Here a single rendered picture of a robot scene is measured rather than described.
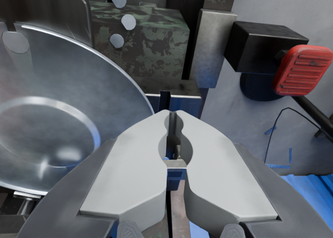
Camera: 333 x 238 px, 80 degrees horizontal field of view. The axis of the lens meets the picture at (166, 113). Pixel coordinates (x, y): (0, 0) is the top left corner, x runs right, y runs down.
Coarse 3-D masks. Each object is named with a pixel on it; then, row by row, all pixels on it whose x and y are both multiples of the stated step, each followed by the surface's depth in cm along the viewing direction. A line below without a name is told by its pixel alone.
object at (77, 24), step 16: (0, 0) 17; (16, 0) 17; (32, 0) 17; (48, 0) 17; (64, 0) 17; (80, 0) 17; (0, 16) 18; (16, 16) 18; (32, 16) 18; (48, 16) 18; (64, 16) 18; (80, 16) 18; (64, 32) 19; (80, 32) 19
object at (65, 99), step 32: (0, 32) 18; (32, 32) 18; (0, 64) 20; (32, 64) 20; (64, 64) 21; (96, 64) 21; (0, 96) 22; (32, 96) 23; (64, 96) 23; (96, 96) 23; (128, 96) 24; (0, 128) 24; (32, 128) 25; (64, 128) 25; (96, 128) 26; (0, 160) 29; (32, 160) 29; (64, 160) 29; (32, 192) 34
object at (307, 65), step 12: (300, 48) 24; (312, 48) 24; (324, 48) 24; (288, 60) 25; (300, 60) 25; (312, 60) 25; (324, 60) 25; (288, 72) 26; (300, 72) 26; (312, 72) 26; (324, 72) 26; (276, 84) 27; (288, 84) 27; (300, 84) 27; (312, 84) 27
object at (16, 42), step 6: (6, 36) 18; (12, 36) 18; (18, 36) 18; (6, 42) 19; (12, 42) 19; (18, 42) 19; (24, 42) 19; (12, 48) 19; (18, 48) 19; (24, 48) 19
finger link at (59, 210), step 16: (112, 144) 9; (96, 160) 8; (64, 176) 7; (80, 176) 7; (96, 176) 7; (48, 192) 7; (64, 192) 7; (80, 192) 7; (48, 208) 6; (64, 208) 6; (32, 224) 6; (48, 224) 6; (64, 224) 6; (80, 224) 6; (96, 224) 6; (112, 224) 6
